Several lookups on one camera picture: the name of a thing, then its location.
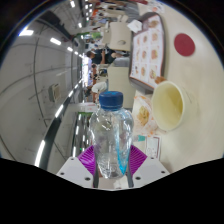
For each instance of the flat round red coaster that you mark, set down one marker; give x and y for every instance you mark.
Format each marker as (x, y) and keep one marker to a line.
(184, 44)

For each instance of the cream chair with round hole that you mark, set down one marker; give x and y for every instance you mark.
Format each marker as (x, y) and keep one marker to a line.
(119, 35)
(120, 83)

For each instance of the person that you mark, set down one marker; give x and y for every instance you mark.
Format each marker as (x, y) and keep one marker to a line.
(99, 87)
(103, 56)

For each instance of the ceiling air conditioner unit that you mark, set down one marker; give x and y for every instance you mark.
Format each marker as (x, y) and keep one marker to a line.
(55, 92)

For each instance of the white red-edged leaflet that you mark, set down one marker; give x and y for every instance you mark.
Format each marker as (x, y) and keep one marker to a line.
(152, 146)

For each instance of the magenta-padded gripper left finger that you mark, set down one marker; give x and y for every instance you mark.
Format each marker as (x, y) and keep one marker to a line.
(71, 170)

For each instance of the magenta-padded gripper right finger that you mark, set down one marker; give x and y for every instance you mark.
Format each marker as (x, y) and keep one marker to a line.
(151, 170)

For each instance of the crumpled white napkin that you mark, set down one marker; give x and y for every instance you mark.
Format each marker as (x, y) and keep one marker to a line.
(135, 26)

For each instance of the small teal bottle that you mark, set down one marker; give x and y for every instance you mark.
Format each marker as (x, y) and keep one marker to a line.
(140, 137)

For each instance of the clear wrapper with fried food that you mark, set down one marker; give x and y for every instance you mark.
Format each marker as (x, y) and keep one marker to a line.
(144, 115)

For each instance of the dark food tray with liner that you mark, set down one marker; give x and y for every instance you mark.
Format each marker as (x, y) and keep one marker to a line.
(148, 53)

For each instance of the clear blue-capped water bottle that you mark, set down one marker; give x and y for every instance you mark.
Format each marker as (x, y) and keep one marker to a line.
(111, 133)

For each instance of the ceiling lights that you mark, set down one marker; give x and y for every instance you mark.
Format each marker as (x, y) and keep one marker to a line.
(55, 41)

